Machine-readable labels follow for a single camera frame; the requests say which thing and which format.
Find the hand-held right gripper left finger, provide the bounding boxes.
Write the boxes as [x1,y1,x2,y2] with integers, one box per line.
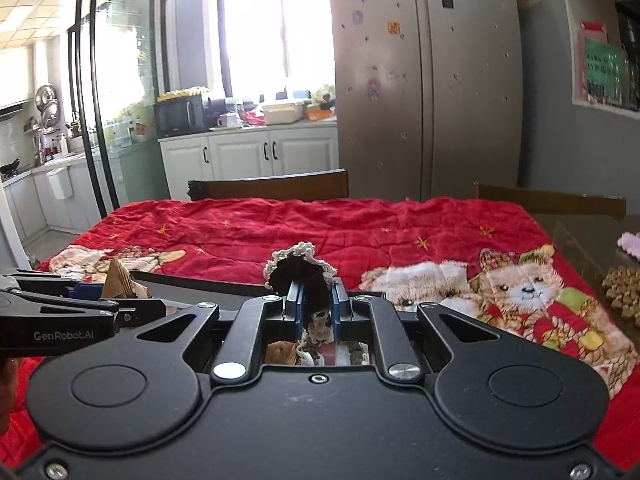
[132,280,306,386]

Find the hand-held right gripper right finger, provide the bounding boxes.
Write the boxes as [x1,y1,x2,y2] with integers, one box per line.
[327,282,501,386]

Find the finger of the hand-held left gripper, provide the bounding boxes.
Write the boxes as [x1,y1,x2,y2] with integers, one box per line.
[0,269,106,298]
[17,291,167,325]

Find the black scrunchie white trim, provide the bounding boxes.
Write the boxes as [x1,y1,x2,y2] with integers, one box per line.
[263,241,338,356]

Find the black cardboard box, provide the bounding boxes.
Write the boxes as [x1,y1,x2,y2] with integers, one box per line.
[117,269,421,367]

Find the red printed blanket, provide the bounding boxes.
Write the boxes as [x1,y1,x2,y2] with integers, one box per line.
[0,196,640,461]

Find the grey kitchen counter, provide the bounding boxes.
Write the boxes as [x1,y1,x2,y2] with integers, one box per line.
[0,152,126,261]

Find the white hanging bin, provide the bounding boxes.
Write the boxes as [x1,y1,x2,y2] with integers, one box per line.
[46,167,74,201]

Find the wooden chair back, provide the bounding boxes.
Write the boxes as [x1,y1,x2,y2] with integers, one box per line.
[187,169,349,201]

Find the white kitchen cabinet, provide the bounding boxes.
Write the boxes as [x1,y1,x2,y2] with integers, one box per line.
[159,125,340,201]

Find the black framed glass door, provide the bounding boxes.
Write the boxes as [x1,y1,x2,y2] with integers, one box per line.
[65,0,173,211]

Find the steel pot lids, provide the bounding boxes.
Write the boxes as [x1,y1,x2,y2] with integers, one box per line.
[35,84,63,128]

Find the cream plastic container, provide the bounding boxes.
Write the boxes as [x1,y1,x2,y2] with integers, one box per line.
[262,101,306,125]

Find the black microwave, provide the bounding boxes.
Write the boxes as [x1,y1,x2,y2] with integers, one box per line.
[154,94,207,138]

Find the yellow cloth cover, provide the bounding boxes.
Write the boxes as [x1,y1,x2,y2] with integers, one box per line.
[157,87,208,102]

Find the silver refrigerator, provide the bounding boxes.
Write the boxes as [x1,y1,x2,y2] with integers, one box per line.
[325,0,523,201]

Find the wooden bead mat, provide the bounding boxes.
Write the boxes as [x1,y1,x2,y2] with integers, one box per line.
[601,266,640,331]

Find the pink cloth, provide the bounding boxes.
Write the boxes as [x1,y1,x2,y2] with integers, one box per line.
[617,231,640,263]

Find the green sign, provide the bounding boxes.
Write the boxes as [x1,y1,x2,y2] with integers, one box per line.
[582,37,626,106]

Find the red envelope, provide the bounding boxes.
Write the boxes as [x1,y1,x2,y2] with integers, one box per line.
[579,21,608,43]

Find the white wall shelf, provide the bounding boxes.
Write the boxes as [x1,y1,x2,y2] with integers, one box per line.
[555,0,640,121]

